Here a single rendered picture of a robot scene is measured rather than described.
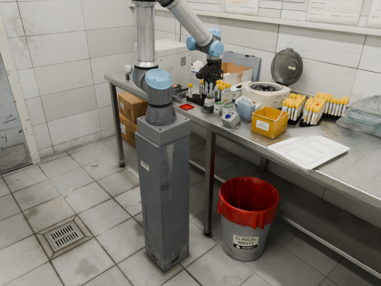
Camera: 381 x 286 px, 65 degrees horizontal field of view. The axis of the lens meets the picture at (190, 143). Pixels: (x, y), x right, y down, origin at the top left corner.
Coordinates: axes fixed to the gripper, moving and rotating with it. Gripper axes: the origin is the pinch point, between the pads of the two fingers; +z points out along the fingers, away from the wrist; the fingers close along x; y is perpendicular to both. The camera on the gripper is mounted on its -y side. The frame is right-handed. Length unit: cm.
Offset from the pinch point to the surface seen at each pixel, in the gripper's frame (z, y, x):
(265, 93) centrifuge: -1.6, 22.8, -22.3
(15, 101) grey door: 34, -68, 164
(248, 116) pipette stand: 5.8, 4.0, -25.7
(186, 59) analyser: -10.5, 16.5, 38.2
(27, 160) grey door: 91, -72, 164
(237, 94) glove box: 4.7, 23.5, -1.9
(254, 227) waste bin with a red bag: 62, -8, -47
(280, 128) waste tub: 5.8, 3.9, -45.8
